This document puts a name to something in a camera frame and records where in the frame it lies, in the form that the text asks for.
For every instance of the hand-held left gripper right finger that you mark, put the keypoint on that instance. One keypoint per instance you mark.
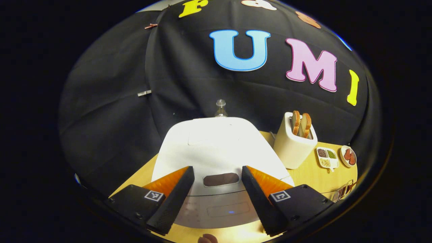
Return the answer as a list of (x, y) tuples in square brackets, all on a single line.
[(260, 206)]

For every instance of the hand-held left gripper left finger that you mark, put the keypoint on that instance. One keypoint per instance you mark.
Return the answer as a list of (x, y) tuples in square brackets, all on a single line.
[(173, 206)]

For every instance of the silver cloth clip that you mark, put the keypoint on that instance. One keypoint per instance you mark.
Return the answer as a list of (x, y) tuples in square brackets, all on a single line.
[(144, 92)]

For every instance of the white divided bean dish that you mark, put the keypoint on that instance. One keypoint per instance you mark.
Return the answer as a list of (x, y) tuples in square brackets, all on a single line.
[(326, 158)]

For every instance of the white plate with meat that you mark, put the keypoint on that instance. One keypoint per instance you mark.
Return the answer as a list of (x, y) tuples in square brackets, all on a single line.
[(348, 157)]

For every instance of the red cloth clip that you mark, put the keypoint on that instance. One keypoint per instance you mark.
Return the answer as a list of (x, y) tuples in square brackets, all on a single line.
[(151, 25)]

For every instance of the white toaster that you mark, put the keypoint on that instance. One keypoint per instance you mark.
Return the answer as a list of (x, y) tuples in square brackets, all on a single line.
[(292, 148)]

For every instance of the toast bread slice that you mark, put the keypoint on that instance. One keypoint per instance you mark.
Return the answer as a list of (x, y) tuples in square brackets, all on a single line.
[(306, 125), (295, 123)]

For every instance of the black backdrop cloth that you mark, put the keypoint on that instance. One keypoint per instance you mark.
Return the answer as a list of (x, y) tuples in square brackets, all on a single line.
[(111, 84)]

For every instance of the white rice cooker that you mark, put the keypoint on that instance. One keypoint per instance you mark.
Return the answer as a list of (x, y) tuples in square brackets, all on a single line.
[(216, 148)]

